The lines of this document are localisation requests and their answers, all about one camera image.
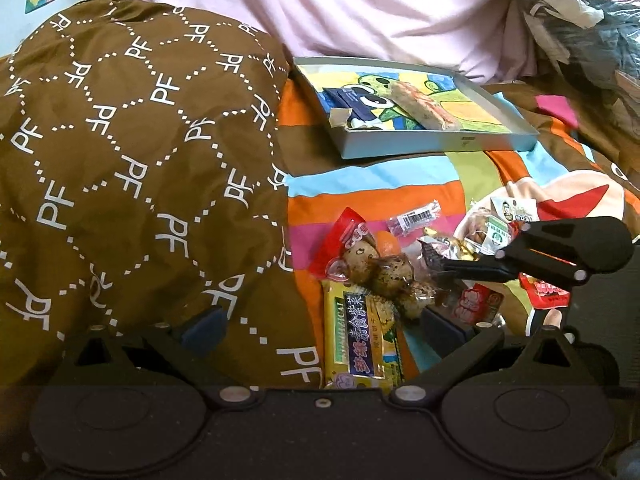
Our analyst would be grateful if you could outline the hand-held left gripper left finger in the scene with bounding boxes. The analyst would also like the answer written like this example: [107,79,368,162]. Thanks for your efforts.
[60,305,252,407]

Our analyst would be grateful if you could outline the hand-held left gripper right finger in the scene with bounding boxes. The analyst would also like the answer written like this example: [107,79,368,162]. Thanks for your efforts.
[390,308,606,407]

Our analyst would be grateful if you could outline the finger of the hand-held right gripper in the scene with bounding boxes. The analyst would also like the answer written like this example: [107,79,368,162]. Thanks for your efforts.
[419,216,634,287]

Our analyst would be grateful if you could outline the portrait-label dried tofu packet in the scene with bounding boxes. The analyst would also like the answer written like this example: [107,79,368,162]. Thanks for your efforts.
[490,195,542,227]

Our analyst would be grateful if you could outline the gold candy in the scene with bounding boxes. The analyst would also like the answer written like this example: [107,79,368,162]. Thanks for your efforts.
[422,227,482,262]

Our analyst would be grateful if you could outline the yellow biscuit packet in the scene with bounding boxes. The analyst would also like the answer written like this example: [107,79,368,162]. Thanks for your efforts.
[320,280,407,391]

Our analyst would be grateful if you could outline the mandarin orange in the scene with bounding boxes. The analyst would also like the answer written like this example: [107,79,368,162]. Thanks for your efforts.
[375,232,402,257]

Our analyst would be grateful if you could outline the red-topped quail egg packet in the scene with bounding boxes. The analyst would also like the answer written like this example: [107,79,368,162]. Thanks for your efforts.
[307,207,437,322]

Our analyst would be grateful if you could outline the grey cartoon-lined box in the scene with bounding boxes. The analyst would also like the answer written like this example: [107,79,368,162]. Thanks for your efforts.
[290,56,541,161]

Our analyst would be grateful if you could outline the red snack packet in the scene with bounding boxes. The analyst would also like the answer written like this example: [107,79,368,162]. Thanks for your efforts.
[517,272,572,309]
[451,282,504,327]

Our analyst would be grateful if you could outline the white green-label snack packet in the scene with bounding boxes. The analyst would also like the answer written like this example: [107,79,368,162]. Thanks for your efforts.
[454,206,522,257]

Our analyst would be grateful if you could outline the small clear barcode packet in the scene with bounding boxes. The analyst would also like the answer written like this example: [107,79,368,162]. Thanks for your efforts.
[387,200,444,236]

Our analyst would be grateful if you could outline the colourful cartoon printed blanket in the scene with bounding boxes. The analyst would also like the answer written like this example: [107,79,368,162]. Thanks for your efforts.
[277,77,640,391]

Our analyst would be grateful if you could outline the brown patterned quilt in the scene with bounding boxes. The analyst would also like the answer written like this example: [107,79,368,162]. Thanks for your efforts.
[0,0,327,392]

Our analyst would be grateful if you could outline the long pink snack bar packet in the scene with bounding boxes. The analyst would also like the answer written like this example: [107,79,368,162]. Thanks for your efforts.
[390,82,464,132]

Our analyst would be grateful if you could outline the pile of clothes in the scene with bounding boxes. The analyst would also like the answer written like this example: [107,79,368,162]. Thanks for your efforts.
[505,0,640,92]

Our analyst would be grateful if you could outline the dark blue snack packet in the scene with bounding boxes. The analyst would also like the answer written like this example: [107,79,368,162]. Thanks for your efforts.
[322,85,382,129]

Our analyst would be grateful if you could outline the pink bed sheet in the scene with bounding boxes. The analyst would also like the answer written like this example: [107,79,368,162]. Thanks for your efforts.
[90,0,540,86]

